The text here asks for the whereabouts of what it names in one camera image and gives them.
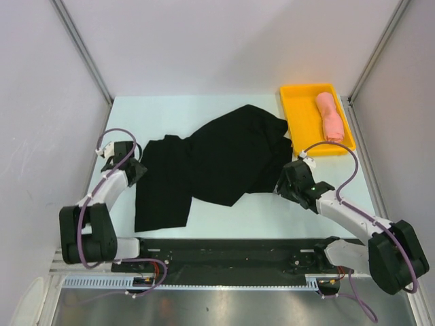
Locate black t-shirt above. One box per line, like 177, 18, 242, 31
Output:
134, 105, 292, 232

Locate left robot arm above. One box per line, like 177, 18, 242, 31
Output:
59, 141, 150, 272

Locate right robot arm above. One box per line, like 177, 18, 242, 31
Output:
275, 160, 430, 295

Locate yellow plastic tray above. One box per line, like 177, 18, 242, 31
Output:
279, 84, 356, 157

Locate rolled pink t-shirt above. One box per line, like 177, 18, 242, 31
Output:
315, 92, 345, 143

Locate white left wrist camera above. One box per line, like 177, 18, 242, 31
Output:
95, 141, 115, 158

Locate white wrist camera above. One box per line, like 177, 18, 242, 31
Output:
298, 151, 317, 168
95, 141, 115, 158

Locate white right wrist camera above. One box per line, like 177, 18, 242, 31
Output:
298, 151, 317, 168

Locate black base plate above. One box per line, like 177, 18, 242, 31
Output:
111, 236, 364, 286

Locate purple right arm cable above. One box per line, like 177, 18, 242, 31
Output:
298, 141, 421, 323

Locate left aluminium frame post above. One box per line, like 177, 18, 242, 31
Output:
50, 0, 114, 107

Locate aluminium frame post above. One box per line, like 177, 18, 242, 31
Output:
347, 0, 413, 105
50, 0, 114, 107

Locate white slotted cable duct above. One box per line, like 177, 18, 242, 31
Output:
62, 275, 319, 291

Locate right aluminium frame post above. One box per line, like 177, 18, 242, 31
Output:
347, 0, 413, 105

